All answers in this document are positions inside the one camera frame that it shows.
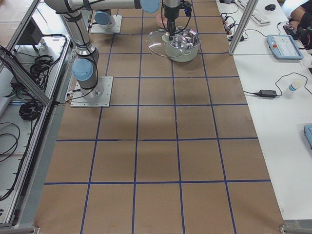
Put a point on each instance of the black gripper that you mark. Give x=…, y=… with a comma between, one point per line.
x=169, y=15

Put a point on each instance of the glass pot lid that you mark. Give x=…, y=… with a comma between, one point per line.
x=157, y=47

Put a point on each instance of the person's forearm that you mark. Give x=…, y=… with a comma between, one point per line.
x=298, y=13

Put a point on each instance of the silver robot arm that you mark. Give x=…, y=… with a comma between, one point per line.
x=104, y=23
x=85, y=67

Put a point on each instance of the white steel cooking pot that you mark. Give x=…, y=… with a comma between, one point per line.
x=183, y=47

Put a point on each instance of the pink bowl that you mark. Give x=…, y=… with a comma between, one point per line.
x=161, y=20

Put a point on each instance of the white keyboard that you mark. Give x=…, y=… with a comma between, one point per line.
x=258, y=17

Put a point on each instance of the black computer mouse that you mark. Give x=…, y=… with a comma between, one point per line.
x=270, y=7

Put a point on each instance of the blue teach pendant tablet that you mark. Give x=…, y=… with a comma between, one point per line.
x=284, y=47

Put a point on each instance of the black power adapter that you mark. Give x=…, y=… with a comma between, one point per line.
x=266, y=93

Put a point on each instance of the paper cup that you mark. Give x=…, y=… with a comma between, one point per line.
x=296, y=84

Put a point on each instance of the aluminium diagonal strut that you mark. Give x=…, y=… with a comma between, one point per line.
x=22, y=76

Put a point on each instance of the blue device edge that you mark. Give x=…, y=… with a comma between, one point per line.
x=308, y=133

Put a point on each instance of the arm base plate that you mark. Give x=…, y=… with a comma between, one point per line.
x=113, y=27
x=99, y=97

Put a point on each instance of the aluminium frame post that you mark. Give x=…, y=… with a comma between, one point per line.
x=242, y=25

